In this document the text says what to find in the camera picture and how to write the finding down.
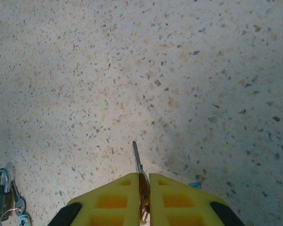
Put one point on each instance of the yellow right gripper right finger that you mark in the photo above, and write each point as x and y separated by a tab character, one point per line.
179	202

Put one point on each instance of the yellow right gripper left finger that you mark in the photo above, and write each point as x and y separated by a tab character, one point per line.
108	202

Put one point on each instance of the brass key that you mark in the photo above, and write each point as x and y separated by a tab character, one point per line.
138	155

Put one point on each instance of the blue capped key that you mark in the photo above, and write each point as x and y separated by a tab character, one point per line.
24	220

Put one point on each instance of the grey capped key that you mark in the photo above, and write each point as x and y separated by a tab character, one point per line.
20	203

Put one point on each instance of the small blue fragment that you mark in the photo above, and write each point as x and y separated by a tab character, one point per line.
195	184

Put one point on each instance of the small brass padlock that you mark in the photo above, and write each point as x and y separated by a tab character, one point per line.
0	202

